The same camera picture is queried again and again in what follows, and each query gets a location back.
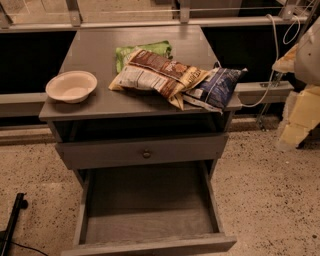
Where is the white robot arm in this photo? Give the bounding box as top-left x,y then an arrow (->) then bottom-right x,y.
272,17 -> 320,151

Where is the black floor cable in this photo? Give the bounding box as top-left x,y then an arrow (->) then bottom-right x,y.
9,241 -> 50,256

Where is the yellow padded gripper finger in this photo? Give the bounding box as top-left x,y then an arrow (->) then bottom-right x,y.
272,44 -> 298,73
276,85 -> 320,151

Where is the green chip bag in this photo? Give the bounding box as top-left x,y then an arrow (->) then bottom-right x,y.
115,40 -> 172,73

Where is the brown chip bag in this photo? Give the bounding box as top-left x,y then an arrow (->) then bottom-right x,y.
109,48 -> 209,110

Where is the grey wooden drawer cabinet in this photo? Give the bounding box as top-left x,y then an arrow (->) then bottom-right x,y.
40,26 -> 240,181

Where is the round drawer knob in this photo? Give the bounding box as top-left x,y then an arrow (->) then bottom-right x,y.
143,150 -> 151,159

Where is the grey open lower drawer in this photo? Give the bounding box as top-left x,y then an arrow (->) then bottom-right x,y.
61,162 -> 236,256

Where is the white paper bowl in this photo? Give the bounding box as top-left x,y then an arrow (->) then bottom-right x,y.
45,71 -> 97,104

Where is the metal railing frame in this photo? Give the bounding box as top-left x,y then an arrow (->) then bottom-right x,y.
0,0 -> 319,55

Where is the black stand leg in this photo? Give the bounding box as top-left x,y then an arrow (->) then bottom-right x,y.
0,193 -> 28,256

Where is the blue chip bag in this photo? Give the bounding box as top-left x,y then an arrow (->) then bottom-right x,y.
182,67 -> 248,112

